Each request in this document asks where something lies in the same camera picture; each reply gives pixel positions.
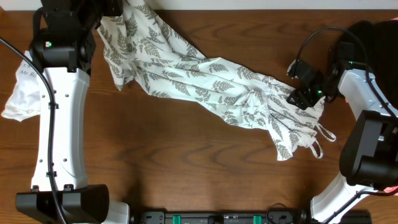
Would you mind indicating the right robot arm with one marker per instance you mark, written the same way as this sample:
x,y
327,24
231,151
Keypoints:
x,y
352,80

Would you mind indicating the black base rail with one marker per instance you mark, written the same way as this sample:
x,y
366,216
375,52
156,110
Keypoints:
x,y
274,215

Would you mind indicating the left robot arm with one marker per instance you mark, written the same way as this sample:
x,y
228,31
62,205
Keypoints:
x,y
61,52

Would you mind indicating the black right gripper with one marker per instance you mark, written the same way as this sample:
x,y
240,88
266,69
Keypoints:
x,y
304,94

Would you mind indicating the white fern print dress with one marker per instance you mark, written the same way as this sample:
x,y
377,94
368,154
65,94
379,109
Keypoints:
x,y
139,46

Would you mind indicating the black garment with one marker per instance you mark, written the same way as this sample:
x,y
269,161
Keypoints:
x,y
380,41

